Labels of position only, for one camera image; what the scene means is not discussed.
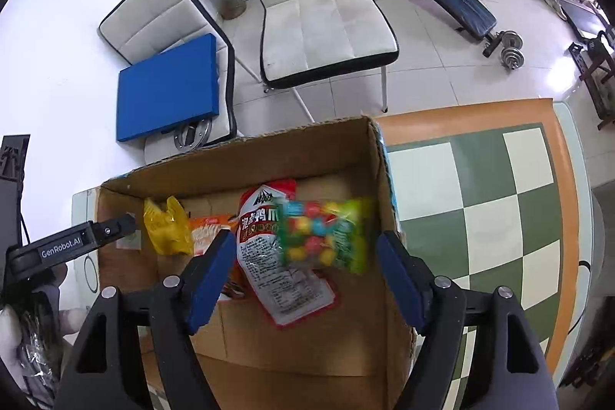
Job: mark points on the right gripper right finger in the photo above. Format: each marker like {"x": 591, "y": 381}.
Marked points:
{"x": 508, "y": 368}

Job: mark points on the white padded chair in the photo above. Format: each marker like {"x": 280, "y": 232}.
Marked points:
{"x": 305, "y": 41}

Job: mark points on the orange panda snack packet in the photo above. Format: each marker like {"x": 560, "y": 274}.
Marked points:
{"x": 203, "y": 232}

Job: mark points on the blue cushion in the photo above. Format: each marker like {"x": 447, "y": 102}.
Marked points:
{"x": 169, "y": 89}

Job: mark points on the dark wooden stool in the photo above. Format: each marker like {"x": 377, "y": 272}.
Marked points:
{"x": 596, "y": 65}

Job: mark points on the checkered table mat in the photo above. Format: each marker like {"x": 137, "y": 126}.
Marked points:
{"x": 489, "y": 195}

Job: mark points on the white chair with blue cushion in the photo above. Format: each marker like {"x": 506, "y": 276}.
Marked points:
{"x": 138, "y": 29}

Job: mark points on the chrome dumbbell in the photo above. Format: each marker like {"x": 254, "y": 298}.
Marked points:
{"x": 511, "y": 43}

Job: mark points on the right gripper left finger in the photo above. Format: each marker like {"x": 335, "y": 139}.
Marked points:
{"x": 106, "y": 371}

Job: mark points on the red white duck feet packet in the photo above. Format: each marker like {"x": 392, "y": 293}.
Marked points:
{"x": 287, "y": 293}

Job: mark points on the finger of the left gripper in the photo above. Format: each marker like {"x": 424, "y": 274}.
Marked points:
{"x": 39, "y": 256}

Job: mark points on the green colourful candy bag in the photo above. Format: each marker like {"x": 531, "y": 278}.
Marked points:
{"x": 319, "y": 234}

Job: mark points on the cardboard box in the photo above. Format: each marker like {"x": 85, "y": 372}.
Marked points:
{"x": 354, "y": 354}

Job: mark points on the yellow snack packet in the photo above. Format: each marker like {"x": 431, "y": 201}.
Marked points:
{"x": 169, "y": 230}

